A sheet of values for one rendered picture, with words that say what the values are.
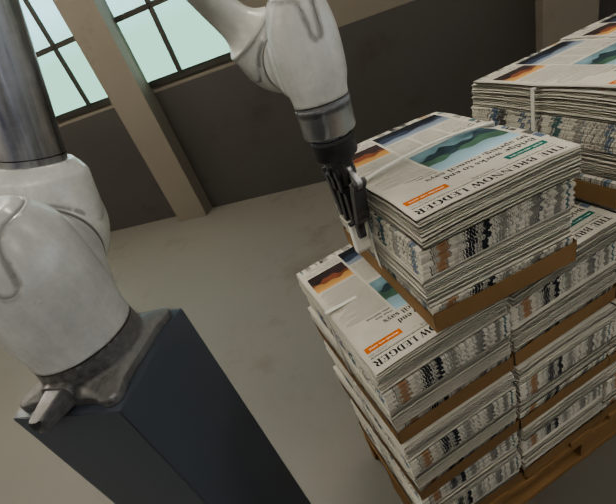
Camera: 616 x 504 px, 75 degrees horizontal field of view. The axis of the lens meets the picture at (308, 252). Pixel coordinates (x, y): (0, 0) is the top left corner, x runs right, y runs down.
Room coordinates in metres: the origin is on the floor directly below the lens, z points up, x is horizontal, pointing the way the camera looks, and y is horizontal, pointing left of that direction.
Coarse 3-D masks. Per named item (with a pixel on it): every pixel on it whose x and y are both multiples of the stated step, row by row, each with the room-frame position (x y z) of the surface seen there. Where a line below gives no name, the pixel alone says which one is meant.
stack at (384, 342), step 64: (576, 256) 0.55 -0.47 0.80; (320, 320) 0.74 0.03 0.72; (384, 320) 0.55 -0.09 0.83; (512, 320) 0.52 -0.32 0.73; (384, 384) 0.45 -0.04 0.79; (448, 384) 0.48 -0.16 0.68; (512, 384) 0.51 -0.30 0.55; (384, 448) 0.63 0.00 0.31; (448, 448) 0.46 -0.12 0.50; (512, 448) 0.51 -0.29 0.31; (576, 448) 0.57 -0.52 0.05
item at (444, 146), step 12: (480, 120) 0.72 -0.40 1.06; (468, 132) 0.69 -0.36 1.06; (480, 132) 0.67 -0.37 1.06; (444, 144) 0.68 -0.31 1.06; (456, 144) 0.66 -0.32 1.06; (420, 156) 0.67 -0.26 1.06; (432, 156) 0.65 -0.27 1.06; (396, 168) 0.66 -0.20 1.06; (408, 168) 0.64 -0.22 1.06; (372, 180) 0.65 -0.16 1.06; (384, 180) 0.63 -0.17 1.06; (372, 216) 0.63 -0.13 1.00; (372, 228) 0.65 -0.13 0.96; (372, 252) 0.68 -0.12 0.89; (384, 264) 0.64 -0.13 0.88
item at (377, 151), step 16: (400, 128) 0.84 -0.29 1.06; (416, 128) 0.80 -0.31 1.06; (432, 128) 0.77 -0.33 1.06; (448, 128) 0.74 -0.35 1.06; (368, 144) 0.81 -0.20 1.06; (384, 144) 0.78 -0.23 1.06; (400, 144) 0.75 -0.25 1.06; (416, 144) 0.72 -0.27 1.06; (368, 160) 0.73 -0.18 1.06; (384, 160) 0.71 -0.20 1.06
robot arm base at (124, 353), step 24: (144, 312) 0.58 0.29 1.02; (168, 312) 0.56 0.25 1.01; (120, 336) 0.48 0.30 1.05; (144, 336) 0.51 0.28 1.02; (96, 360) 0.45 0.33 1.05; (120, 360) 0.47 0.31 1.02; (48, 384) 0.45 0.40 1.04; (72, 384) 0.44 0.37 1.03; (96, 384) 0.44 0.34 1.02; (120, 384) 0.43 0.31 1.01; (24, 408) 0.46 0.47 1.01; (48, 408) 0.41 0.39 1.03
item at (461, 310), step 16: (576, 240) 0.51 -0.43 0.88; (560, 256) 0.50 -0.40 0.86; (528, 272) 0.49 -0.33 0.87; (544, 272) 0.49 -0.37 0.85; (400, 288) 0.57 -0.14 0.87; (496, 288) 0.48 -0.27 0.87; (512, 288) 0.49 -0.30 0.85; (416, 304) 0.52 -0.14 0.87; (464, 304) 0.47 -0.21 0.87; (480, 304) 0.48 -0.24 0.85; (432, 320) 0.47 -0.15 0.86; (448, 320) 0.47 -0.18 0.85
